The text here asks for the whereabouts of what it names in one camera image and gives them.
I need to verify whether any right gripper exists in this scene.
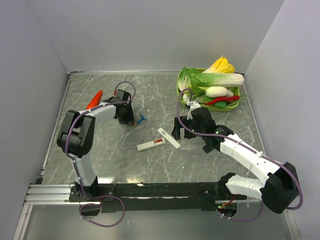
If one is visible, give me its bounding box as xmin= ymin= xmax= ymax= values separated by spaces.
xmin=171 ymin=115 xmax=205 ymax=140

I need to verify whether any white remote battery cover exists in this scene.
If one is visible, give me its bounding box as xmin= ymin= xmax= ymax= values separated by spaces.
xmin=157 ymin=127 xmax=181 ymax=149

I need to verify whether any white remote control body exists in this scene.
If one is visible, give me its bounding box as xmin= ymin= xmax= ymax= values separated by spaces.
xmin=136 ymin=138 xmax=166 ymax=152

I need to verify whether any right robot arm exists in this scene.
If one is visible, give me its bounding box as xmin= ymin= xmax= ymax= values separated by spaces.
xmin=171 ymin=107 xmax=301 ymax=214

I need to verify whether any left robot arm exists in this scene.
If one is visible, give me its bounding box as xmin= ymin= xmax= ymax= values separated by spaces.
xmin=56 ymin=89 xmax=135 ymax=201

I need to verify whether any green plastic basket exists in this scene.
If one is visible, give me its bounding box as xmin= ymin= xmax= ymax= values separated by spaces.
xmin=176 ymin=67 xmax=241 ymax=113

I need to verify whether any orange toy carrot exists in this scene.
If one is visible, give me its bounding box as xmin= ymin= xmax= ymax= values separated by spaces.
xmin=86 ymin=90 xmax=103 ymax=110

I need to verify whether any green toy bok choy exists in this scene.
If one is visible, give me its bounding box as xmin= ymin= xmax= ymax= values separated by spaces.
xmin=180 ymin=86 xmax=205 ymax=102

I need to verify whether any green toy pepper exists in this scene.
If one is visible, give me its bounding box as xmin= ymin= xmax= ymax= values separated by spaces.
xmin=214 ymin=101 xmax=227 ymax=109

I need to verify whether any red toy chili pepper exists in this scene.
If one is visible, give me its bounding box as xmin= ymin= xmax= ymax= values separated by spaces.
xmin=204 ymin=95 xmax=240 ymax=106

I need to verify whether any white toy radish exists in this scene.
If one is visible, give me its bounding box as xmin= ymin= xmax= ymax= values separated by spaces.
xmin=205 ymin=86 xmax=234 ymax=98

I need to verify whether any toy napa cabbage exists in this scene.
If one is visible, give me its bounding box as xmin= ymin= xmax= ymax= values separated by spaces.
xmin=176 ymin=67 xmax=245 ymax=95

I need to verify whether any yellow toy cabbage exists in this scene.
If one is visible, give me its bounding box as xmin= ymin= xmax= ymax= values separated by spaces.
xmin=203 ymin=55 xmax=236 ymax=74

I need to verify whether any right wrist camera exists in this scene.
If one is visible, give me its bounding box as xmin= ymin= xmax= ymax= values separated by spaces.
xmin=186 ymin=100 xmax=201 ymax=120

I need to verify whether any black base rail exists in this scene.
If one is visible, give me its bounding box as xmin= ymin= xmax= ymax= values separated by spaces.
xmin=69 ymin=182 xmax=247 ymax=213

